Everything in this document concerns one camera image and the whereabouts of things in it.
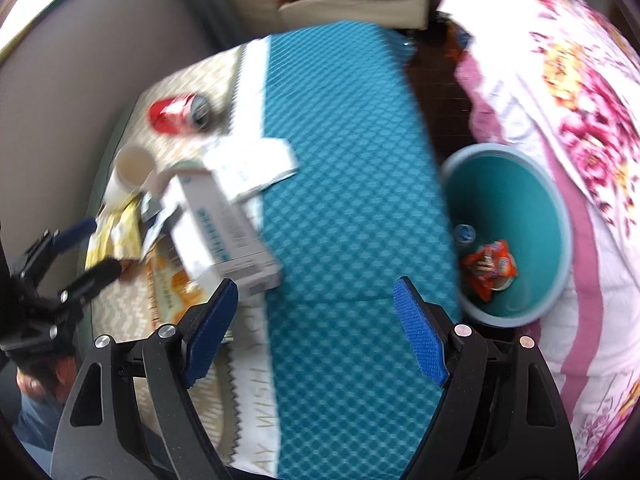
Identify white cardboard box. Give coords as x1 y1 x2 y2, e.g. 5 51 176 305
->
141 170 281 297

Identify yellow white crumpled tissue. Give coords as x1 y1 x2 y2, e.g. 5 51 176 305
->
85 197 142 269

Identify white paper coffee cup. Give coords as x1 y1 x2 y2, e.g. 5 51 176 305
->
103 144 157 209

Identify patterned bed sheet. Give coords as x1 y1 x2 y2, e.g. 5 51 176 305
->
106 22 460 479

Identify beige leather sofa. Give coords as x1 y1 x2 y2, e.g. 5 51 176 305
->
231 0 430 37

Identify white tissue paper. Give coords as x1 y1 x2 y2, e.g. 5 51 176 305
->
202 136 298 200

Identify orange cake snack bag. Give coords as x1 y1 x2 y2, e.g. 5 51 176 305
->
144 235 208 330

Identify teal trash bin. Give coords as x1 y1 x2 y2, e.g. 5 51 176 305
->
442 143 573 328

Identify floral pink quilt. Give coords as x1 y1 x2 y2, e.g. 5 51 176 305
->
439 0 639 474

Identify red orange snack wrapper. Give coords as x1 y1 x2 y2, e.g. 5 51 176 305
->
460 240 518 302

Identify left hand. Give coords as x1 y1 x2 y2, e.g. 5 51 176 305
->
15 356 77 404

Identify red cola can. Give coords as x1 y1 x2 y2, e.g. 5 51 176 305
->
148 93 214 134

